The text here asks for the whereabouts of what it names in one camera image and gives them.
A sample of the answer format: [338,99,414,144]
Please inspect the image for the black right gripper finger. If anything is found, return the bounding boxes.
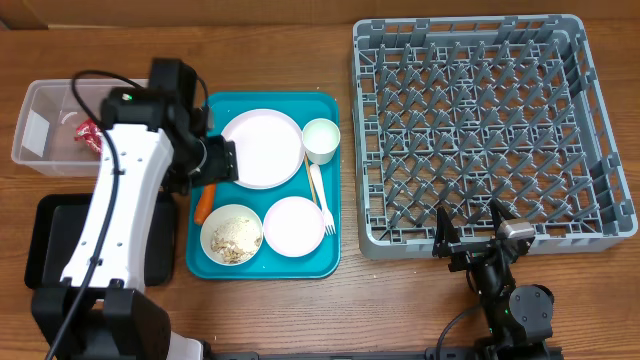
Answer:
[432,206,460,258]
[489,198,516,230]

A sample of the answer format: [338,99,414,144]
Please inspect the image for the orange carrot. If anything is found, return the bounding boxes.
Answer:
[193,184,216,225]

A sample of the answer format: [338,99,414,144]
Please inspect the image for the white bowl with food scraps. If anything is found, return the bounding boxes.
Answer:
[200,204,264,266]

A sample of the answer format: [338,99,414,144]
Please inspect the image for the white plastic cup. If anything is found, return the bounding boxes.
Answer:
[302,118,341,165]

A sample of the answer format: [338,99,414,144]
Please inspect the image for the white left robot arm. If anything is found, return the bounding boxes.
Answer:
[31,58,238,359]

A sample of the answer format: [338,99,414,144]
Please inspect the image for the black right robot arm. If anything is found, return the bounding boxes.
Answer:
[428,199,563,360]

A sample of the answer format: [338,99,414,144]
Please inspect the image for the grey dishwasher rack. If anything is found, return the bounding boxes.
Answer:
[352,14,639,259]

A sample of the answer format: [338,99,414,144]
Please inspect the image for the black food waste tray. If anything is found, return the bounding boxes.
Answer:
[24,193,177,289]

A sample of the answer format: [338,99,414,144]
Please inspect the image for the large white plate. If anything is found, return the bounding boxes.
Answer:
[221,109,304,190]

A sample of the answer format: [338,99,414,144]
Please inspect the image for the red snack wrapper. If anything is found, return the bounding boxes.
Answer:
[74,119,102,154]

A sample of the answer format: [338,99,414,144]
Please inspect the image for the pink small bowl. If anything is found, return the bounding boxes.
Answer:
[263,196,325,258]

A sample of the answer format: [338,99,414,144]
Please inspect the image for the white plastic fork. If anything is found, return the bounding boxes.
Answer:
[310,164,336,235]

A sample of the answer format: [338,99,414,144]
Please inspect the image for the wooden chopstick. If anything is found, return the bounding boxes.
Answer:
[304,154,318,205]

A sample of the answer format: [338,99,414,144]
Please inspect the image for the teal plastic tray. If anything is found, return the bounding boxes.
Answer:
[186,92,341,280]

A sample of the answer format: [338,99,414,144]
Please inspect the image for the clear plastic bin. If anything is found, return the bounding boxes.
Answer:
[10,78,151,179]

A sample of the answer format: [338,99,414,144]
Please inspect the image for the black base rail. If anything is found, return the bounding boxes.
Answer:
[204,347,564,360]

